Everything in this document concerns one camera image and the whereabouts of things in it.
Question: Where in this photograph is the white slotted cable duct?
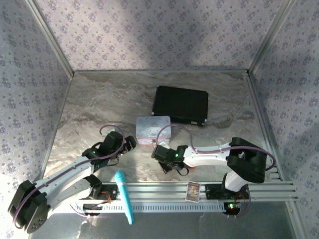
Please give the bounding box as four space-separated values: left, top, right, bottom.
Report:
74 202 230 214

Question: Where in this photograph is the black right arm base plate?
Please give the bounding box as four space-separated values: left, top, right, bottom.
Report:
204 183 251 215

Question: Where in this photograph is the small colourful picture card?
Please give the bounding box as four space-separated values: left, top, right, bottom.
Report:
184 181 201 204

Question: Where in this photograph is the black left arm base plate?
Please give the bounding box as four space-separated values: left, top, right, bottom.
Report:
82 183 118 216

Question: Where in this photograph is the aluminium table edge rail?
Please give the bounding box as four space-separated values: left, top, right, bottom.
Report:
245 73 308 239

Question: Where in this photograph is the black hard case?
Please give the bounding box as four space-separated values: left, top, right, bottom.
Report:
151 85 209 127

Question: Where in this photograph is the aluminium mounting rail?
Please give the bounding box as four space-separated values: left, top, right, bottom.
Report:
32 181 299 203

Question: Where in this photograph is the aluminium frame post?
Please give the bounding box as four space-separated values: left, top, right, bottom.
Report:
24 0 75 77
248 0 300 74

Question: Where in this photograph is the teal plastic pen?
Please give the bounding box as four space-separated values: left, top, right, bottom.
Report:
114 170 135 226

